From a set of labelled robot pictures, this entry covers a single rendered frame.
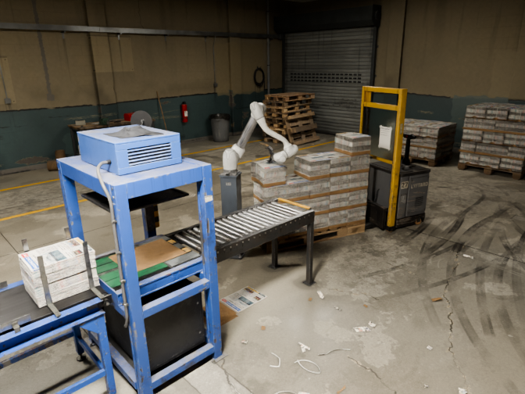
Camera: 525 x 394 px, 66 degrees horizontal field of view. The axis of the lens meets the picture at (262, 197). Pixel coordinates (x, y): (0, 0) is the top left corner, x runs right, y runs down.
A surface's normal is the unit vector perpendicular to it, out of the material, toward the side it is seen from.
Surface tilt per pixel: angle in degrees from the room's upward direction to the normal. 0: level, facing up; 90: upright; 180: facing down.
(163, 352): 90
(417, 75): 90
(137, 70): 90
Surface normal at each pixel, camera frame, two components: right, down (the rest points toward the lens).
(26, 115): 0.69, 0.22
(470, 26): -0.72, 0.23
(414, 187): 0.42, 0.28
